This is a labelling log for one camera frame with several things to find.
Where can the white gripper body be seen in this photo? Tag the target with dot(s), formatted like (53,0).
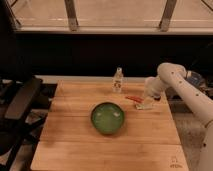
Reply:
(154,86)

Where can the orange pepper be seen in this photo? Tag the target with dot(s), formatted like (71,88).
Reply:
(134,98)

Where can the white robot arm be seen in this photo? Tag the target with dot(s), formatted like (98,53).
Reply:
(173,75)

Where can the clear glass bottle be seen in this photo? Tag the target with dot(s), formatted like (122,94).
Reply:
(118,80)

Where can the wooden cutting board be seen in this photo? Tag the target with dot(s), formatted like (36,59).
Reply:
(91,128)

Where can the green bowl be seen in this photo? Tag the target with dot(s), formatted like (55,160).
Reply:
(107,118)

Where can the black office chair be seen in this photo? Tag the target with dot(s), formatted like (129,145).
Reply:
(13,126)

